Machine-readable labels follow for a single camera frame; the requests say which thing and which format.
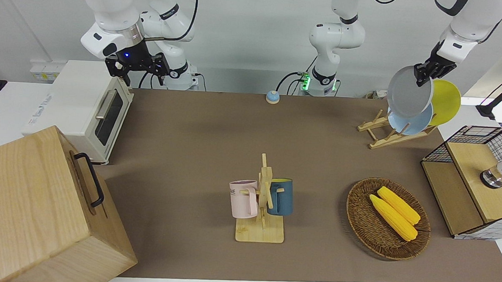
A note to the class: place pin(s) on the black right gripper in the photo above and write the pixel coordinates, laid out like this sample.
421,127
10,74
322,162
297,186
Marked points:
134,57

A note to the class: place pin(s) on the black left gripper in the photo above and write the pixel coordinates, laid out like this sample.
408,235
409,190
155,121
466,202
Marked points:
443,62

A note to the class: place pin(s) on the gray plate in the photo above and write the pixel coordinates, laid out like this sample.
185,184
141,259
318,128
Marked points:
405,94

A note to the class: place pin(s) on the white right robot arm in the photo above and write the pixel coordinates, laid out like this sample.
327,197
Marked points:
112,8

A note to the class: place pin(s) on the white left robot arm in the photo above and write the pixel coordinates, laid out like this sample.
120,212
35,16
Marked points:
336,34

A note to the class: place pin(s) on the yellow plate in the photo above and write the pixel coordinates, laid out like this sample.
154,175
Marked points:
445,103

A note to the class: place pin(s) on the light blue plate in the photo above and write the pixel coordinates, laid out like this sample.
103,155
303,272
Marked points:
417,125

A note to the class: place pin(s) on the wooden plate rack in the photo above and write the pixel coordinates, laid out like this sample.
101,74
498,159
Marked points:
386,142

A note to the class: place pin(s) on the wooden mug rack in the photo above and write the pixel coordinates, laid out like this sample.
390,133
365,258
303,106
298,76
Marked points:
259,232

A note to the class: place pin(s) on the small white socket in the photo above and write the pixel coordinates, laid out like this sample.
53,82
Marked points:
378,95

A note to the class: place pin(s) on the white toaster oven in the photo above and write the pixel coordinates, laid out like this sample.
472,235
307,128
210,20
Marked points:
66,99

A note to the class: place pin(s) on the wooden shelf insert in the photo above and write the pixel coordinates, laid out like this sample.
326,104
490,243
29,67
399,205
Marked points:
466,167

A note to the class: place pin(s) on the brown table mat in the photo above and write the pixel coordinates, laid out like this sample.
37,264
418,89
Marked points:
191,155

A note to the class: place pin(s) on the yellow corn cob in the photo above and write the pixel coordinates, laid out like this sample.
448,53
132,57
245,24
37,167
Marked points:
400,207
391,219

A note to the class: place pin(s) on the blue service bell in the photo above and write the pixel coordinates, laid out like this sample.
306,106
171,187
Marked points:
272,97

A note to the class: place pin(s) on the round wicker basket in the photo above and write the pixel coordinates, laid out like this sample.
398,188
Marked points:
362,222

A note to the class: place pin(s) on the pink mug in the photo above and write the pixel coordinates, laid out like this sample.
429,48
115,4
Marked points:
242,202

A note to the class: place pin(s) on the dark blue mug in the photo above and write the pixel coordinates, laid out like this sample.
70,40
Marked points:
283,199

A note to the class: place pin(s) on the white wall socket box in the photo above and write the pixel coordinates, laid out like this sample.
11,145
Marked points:
46,72

